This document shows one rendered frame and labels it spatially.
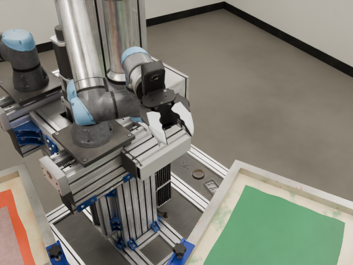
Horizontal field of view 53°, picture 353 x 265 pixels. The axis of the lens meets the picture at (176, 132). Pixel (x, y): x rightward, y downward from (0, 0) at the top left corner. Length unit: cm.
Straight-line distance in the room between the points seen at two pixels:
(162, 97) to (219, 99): 299
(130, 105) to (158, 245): 144
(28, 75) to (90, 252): 113
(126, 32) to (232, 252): 84
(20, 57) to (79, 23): 67
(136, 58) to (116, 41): 25
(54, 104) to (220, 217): 89
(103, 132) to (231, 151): 198
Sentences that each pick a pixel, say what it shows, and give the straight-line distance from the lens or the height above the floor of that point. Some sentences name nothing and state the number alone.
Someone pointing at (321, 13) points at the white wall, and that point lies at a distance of 464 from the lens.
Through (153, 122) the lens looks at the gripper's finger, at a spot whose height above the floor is 168.
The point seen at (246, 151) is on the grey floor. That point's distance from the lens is 315.
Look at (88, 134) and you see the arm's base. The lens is 128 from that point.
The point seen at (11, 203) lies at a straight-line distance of 163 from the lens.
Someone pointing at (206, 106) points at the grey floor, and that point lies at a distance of 362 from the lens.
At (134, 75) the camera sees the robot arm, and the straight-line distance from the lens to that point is 85.
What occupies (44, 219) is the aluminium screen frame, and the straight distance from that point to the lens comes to 148.
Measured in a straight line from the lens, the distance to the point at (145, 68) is 72.
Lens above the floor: 211
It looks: 40 degrees down
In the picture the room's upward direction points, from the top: straight up
